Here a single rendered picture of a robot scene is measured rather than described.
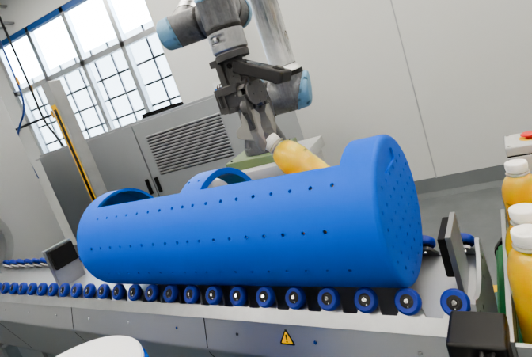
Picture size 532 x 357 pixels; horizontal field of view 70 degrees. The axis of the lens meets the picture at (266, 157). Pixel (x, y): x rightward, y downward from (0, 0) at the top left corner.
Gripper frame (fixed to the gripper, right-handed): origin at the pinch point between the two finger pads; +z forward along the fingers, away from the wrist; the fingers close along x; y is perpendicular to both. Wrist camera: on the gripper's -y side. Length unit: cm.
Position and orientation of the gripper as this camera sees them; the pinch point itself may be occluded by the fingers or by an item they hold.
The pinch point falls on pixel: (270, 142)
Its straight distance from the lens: 80.5
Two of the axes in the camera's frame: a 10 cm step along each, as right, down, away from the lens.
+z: 3.1, 9.3, 1.7
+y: -8.2, 1.7, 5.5
